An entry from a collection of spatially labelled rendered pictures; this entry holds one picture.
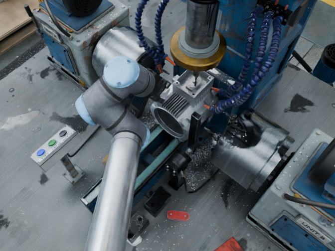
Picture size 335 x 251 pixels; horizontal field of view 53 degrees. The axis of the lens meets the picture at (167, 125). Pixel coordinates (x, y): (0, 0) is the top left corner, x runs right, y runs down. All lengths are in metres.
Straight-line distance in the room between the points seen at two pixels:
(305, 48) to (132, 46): 1.46
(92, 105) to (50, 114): 0.71
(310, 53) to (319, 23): 0.92
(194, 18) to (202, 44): 0.10
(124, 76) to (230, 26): 0.50
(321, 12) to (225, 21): 2.28
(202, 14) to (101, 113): 0.39
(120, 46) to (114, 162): 0.58
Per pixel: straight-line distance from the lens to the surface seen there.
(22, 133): 1.64
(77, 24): 1.43
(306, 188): 1.10
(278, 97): 1.70
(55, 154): 1.24
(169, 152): 1.34
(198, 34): 1.01
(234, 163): 1.15
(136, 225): 1.31
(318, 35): 3.27
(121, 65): 0.93
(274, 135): 1.15
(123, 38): 1.36
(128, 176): 0.85
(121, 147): 0.92
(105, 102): 0.95
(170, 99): 1.24
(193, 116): 1.04
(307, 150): 1.17
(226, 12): 1.24
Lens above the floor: 2.13
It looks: 61 degrees down
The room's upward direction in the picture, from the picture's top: straight up
